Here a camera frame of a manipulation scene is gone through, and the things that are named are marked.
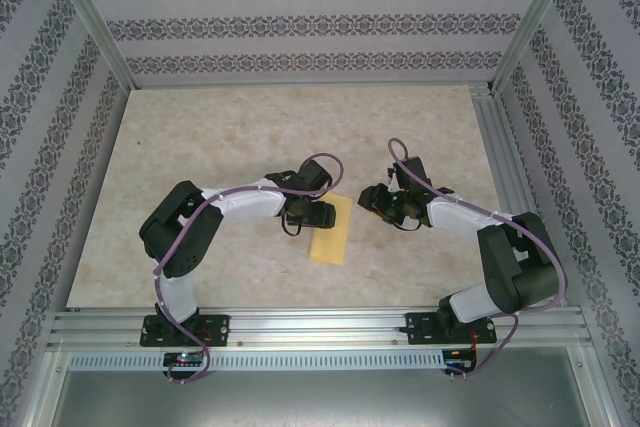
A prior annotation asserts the long aluminium mounting rail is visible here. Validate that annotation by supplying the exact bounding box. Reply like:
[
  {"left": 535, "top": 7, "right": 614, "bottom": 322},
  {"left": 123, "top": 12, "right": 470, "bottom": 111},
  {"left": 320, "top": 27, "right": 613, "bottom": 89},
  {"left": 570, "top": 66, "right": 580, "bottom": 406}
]
[{"left": 47, "top": 309, "right": 594, "bottom": 351}]

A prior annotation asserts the aluminium frame post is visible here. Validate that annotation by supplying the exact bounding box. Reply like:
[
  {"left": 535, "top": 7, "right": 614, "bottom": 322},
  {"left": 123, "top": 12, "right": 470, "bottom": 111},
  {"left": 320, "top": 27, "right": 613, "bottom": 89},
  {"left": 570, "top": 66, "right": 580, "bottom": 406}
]
[
  {"left": 489, "top": 0, "right": 586, "bottom": 96},
  {"left": 47, "top": 0, "right": 137, "bottom": 92}
]

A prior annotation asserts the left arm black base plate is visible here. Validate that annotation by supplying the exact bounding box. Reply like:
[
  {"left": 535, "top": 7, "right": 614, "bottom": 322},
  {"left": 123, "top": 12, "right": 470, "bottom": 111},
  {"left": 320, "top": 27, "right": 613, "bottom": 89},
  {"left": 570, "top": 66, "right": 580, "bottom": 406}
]
[{"left": 141, "top": 314, "right": 232, "bottom": 348}]

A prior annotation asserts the aluminium side rail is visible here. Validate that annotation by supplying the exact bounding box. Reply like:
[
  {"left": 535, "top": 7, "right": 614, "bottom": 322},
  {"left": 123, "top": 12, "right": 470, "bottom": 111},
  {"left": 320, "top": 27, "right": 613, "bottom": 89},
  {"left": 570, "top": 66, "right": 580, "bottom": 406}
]
[{"left": 469, "top": 86, "right": 569, "bottom": 308}]

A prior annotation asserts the grey sheet metal panel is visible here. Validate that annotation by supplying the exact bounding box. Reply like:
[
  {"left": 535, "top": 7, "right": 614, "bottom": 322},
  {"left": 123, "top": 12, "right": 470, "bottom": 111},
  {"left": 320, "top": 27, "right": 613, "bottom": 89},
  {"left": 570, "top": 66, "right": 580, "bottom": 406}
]
[{"left": 49, "top": 369, "right": 616, "bottom": 427}]

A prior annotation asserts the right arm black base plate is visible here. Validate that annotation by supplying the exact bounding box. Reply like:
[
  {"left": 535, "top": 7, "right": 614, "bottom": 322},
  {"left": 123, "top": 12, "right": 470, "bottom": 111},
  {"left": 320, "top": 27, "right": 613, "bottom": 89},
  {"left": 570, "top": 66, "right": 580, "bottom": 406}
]
[{"left": 405, "top": 311, "right": 499, "bottom": 346}]

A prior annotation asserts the slotted grey cable duct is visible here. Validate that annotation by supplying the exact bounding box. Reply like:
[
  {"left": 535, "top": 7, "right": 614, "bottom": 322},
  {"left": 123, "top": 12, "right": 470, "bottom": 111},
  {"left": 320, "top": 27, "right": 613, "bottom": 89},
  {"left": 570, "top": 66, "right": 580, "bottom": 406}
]
[{"left": 67, "top": 350, "right": 446, "bottom": 371}]

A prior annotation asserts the yellow cloth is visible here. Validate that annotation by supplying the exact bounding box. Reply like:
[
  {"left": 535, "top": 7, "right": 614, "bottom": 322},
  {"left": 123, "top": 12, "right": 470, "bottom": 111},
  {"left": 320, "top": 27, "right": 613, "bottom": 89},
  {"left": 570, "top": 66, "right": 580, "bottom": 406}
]
[{"left": 308, "top": 191, "right": 354, "bottom": 267}]

